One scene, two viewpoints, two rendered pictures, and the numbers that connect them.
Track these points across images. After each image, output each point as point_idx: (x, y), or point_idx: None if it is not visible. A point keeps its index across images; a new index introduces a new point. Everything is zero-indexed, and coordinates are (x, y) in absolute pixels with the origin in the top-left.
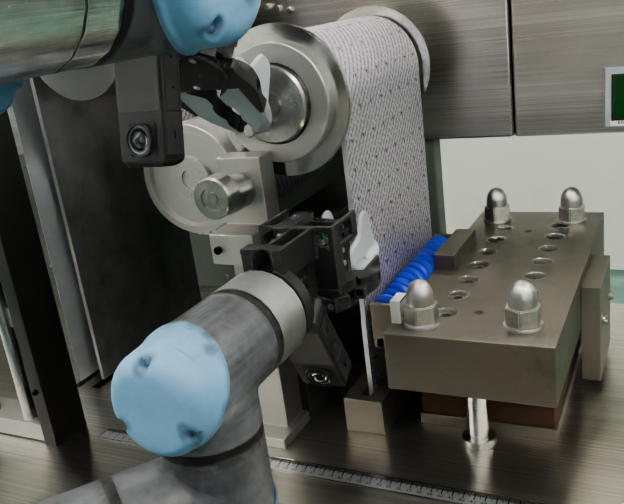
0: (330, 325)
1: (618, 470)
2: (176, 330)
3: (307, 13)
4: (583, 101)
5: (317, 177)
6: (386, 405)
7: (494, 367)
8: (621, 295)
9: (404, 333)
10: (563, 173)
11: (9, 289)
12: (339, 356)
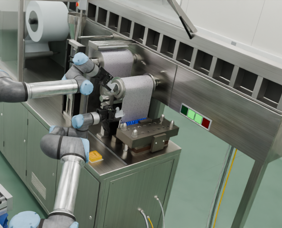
0: (106, 123)
1: (137, 161)
2: (80, 115)
3: (146, 66)
4: (178, 106)
5: None
6: (117, 139)
7: (126, 139)
8: (277, 162)
9: (119, 129)
10: None
11: (73, 96)
12: (107, 127)
